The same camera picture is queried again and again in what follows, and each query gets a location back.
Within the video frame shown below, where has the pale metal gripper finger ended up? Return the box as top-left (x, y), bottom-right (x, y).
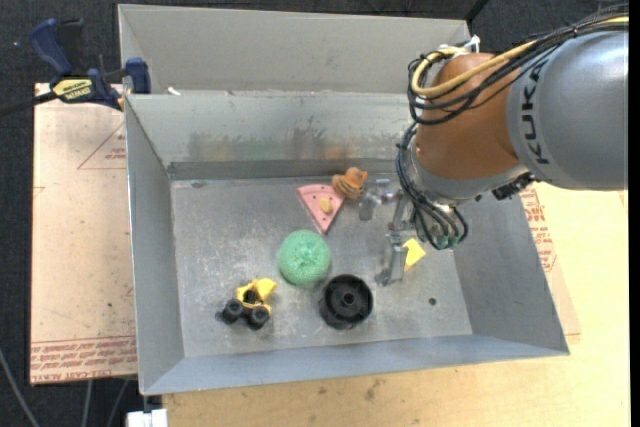
top-left (374, 231), bottom-right (408, 288)
top-left (357, 178), bottom-right (402, 222)

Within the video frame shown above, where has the yellow triangular block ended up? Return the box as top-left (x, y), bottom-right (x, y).
top-left (401, 237), bottom-right (427, 273)

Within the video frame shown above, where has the orange toy animal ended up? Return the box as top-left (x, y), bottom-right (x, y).
top-left (331, 166), bottom-right (370, 202)

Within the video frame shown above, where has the black round ribbed cap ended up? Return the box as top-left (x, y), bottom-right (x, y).
top-left (318, 273), bottom-right (375, 331)

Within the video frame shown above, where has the pink triangular toy slice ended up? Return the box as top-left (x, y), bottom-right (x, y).
top-left (294, 184), bottom-right (346, 235)

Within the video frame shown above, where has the green mesh scrubber ball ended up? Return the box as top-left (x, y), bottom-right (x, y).
top-left (276, 228), bottom-right (333, 287)

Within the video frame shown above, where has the yellow toy truck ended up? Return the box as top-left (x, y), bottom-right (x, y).
top-left (214, 277), bottom-right (279, 332)

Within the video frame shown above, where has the grey metal bin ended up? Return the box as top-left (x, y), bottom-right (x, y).
top-left (117, 3), bottom-right (572, 397)

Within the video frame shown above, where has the brown cardboard board, red print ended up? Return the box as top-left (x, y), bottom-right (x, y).
top-left (28, 81), bottom-right (584, 387)

